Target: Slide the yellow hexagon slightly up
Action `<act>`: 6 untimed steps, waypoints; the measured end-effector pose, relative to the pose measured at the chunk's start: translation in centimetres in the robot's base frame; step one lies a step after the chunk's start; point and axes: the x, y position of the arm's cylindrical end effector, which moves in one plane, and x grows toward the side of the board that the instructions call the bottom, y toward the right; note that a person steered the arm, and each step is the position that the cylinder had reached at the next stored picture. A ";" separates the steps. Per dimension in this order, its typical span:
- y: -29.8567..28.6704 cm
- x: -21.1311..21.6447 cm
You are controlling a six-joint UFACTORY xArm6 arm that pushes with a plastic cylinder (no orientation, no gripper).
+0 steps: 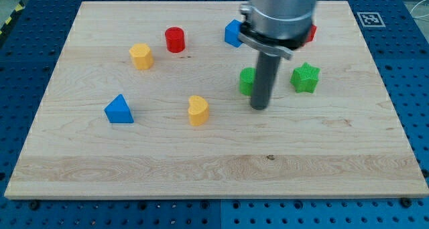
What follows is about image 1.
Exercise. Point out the green cylinder block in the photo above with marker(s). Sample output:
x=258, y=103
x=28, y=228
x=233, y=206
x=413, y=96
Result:
x=246, y=80

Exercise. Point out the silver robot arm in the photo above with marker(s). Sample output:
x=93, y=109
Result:
x=266, y=5

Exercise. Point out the blue triangle block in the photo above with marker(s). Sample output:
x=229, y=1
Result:
x=117, y=111

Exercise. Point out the blue cube block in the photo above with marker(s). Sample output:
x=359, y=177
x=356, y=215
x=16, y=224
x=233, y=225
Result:
x=231, y=33

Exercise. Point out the red cylinder block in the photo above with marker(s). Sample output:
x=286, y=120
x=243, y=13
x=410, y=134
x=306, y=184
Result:
x=175, y=39

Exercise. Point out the silver black tool clamp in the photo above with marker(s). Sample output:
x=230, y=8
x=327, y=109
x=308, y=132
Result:
x=278, y=32

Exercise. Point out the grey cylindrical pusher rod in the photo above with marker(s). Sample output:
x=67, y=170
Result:
x=266, y=71

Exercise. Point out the green star block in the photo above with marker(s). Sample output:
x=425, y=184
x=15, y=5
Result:
x=305, y=78

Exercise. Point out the yellow hexagon block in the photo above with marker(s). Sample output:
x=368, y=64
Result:
x=141, y=56

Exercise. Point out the white fiducial marker tag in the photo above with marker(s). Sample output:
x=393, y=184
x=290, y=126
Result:
x=370, y=19

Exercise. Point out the wooden board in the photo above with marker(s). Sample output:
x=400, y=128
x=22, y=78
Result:
x=342, y=141

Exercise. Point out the yellow heart block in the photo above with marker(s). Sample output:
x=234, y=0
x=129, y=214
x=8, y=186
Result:
x=198, y=110

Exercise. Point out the red block behind arm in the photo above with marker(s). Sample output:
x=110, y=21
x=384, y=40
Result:
x=311, y=33

